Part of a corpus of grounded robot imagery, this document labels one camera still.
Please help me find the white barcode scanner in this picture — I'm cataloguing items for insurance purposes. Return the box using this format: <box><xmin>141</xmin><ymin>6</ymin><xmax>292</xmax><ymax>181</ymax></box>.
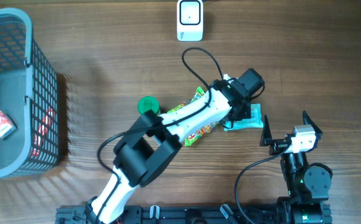
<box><xmin>176</xmin><ymin>0</ymin><xmax>204</xmax><ymax>42</ymax></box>

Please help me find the grey plastic shopping basket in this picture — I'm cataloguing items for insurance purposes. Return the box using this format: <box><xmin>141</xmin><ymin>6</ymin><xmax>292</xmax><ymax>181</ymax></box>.
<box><xmin>0</xmin><ymin>8</ymin><xmax>60</xmax><ymax>179</ymax></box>

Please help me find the red candy bar wrapper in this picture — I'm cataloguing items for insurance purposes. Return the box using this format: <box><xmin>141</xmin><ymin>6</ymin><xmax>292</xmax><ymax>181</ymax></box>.
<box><xmin>31</xmin><ymin>108</ymin><xmax>55</xmax><ymax>158</ymax></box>

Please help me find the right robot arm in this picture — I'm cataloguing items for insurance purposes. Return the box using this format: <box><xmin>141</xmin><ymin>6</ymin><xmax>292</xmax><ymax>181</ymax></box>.
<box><xmin>260</xmin><ymin>111</ymin><xmax>333</xmax><ymax>224</ymax></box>

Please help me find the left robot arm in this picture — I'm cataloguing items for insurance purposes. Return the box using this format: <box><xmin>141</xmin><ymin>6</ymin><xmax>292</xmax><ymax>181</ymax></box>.
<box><xmin>86</xmin><ymin>68</ymin><xmax>265</xmax><ymax>223</ymax></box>

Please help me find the green Haribo candy bag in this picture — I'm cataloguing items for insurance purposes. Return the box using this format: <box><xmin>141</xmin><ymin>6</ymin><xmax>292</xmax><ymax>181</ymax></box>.
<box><xmin>167</xmin><ymin>86</ymin><xmax>218</xmax><ymax>146</ymax></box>

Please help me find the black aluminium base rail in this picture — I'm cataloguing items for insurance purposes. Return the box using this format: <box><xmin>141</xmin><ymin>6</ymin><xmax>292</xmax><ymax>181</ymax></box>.
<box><xmin>55</xmin><ymin>203</ymin><xmax>332</xmax><ymax>224</ymax></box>

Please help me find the green lid jar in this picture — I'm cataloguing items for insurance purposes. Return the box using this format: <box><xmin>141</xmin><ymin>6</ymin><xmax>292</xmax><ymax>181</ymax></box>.
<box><xmin>138</xmin><ymin>96</ymin><xmax>161</xmax><ymax>115</ymax></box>

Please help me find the small red white box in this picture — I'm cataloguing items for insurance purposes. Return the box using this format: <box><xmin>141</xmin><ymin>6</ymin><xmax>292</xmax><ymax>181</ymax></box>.
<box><xmin>0</xmin><ymin>110</ymin><xmax>16</xmax><ymax>139</ymax></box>

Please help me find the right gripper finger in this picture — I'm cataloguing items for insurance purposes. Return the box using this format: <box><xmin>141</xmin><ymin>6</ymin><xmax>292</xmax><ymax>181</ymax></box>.
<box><xmin>260</xmin><ymin>115</ymin><xmax>273</xmax><ymax>146</ymax></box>
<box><xmin>302</xmin><ymin>111</ymin><xmax>323</xmax><ymax>136</ymax></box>

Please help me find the teal tissue packet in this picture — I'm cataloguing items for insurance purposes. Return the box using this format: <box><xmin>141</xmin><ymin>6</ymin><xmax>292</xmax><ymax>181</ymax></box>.
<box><xmin>224</xmin><ymin>103</ymin><xmax>263</xmax><ymax>131</ymax></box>

